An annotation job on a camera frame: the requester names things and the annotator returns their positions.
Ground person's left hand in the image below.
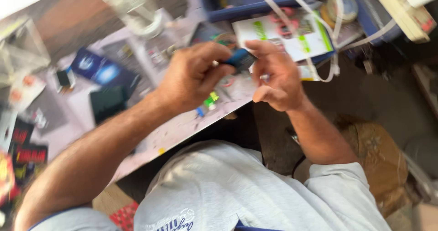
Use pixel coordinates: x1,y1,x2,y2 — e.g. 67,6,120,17
156,41,237,114

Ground black small box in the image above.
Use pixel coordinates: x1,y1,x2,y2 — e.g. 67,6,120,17
90,86,129,125

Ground grey shirt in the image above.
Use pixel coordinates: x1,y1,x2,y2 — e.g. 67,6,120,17
29,140,393,231

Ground dark blue glossy box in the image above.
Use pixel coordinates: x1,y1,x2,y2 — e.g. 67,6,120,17
70,47,141,94

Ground white card with orange dots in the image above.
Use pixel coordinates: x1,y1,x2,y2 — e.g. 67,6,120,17
8,74,47,112

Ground small black and white part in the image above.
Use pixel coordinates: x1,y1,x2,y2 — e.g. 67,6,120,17
56,67,76,94

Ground cream power strip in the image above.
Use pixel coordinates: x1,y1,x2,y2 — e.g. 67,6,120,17
366,0,438,43

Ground small green component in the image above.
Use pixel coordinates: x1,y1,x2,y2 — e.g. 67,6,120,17
203,91,220,109

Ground pink scissors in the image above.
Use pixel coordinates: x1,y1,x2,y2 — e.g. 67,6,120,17
269,7,302,39

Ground white and green booklet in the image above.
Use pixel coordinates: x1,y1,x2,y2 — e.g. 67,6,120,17
232,11,335,63

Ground blue plastic tray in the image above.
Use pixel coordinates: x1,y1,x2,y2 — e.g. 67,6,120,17
192,0,322,23

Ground white flat cable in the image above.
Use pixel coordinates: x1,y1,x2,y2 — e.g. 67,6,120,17
244,0,344,83

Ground brown sack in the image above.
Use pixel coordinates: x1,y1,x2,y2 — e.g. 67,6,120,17
334,116,411,218

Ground person's right hand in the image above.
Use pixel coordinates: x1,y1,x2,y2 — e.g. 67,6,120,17
245,39,307,113

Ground tape roll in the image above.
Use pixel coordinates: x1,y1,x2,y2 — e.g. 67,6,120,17
320,0,359,28

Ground dark blue side tray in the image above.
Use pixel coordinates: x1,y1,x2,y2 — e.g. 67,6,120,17
342,0,404,46

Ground clear plastic case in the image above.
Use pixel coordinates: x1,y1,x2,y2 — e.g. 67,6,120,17
0,17,51,88

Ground blue and black small tool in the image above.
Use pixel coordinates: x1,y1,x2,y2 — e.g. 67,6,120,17
212,48,258,73

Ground red patterned cloth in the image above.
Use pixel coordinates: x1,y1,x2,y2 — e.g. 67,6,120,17
109,201,139,231

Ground heap of black red packets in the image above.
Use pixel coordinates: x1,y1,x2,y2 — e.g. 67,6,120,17
0,118,48,211

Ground clear plastic bottle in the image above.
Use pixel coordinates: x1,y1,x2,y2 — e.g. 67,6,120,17
97,0,164,39

